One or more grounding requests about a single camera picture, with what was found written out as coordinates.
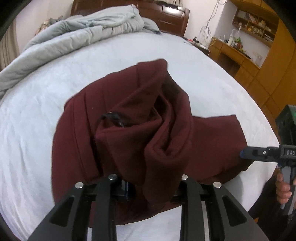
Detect maroon pants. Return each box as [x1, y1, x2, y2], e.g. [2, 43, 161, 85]
[52, 59, 252, 225]

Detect person right hand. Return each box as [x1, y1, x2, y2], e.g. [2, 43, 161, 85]
[275, 172, 292, 204]

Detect wooden desk cabinet unit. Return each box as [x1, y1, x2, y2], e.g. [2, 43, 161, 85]
[209, 21, 295, 133]

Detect dark wooden headboard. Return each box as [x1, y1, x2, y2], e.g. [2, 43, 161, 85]
[70, 0, 190, 37]

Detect beige curtain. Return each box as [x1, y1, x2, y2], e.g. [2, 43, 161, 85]
[0, 19, 20, 71]

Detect grey quilted comforter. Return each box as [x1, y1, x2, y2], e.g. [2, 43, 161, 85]
[1, 4, 161, 96]

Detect wooden wall shelf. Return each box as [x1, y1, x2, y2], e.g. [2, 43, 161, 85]
[232, 9, 279, 48]

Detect white cables on wall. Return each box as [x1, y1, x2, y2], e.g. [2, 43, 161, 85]
[199, 0, 228, 43]

